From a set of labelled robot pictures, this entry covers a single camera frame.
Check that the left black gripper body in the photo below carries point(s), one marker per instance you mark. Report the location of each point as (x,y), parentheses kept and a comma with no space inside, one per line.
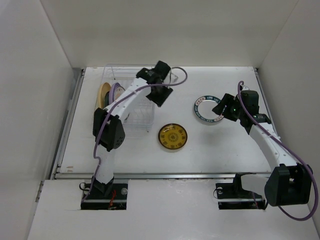
(158,96)

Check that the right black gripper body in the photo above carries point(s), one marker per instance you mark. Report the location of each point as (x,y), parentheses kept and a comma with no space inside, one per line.
(233,110)

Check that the purple plastic plate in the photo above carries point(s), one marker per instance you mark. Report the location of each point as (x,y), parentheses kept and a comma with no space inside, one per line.
(112,92)

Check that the yellow plastic plate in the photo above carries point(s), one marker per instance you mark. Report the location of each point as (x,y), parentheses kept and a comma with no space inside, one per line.
(103,89)

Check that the amber yellow patterned plate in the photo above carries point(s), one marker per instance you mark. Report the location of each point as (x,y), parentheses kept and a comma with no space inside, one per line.
(172,136)

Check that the white plate orange sunburst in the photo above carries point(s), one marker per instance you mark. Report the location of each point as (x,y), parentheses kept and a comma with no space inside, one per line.
(118,91)

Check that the teal blue floral plate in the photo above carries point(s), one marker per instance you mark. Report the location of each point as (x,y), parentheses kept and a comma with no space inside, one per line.
(106,99)

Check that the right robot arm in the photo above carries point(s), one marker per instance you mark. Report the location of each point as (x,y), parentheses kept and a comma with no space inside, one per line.
(289,182)

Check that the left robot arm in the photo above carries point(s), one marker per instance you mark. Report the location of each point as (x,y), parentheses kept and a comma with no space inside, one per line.
(108,130)

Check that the white wire dish rack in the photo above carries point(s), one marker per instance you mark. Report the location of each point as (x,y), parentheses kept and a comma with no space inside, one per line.
(142,116)

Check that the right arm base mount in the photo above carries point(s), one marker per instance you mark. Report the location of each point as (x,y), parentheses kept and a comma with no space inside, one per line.
(228,198)

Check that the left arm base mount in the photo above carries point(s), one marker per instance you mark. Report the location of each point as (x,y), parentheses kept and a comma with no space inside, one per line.
(114,201)

